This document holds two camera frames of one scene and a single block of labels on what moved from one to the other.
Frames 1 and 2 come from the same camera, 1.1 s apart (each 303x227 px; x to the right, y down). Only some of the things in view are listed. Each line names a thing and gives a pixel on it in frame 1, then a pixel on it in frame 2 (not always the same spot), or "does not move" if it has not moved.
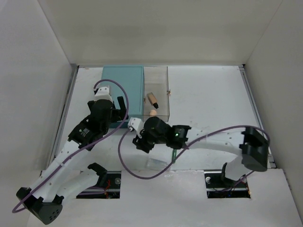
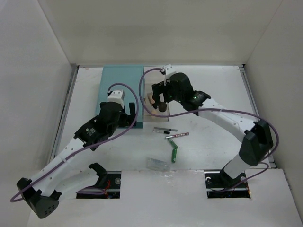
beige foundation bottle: (152, 100) does not move
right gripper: (141, 142) to (159, 89)
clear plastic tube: (157, 165) does not move
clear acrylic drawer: (156, 92) does not move
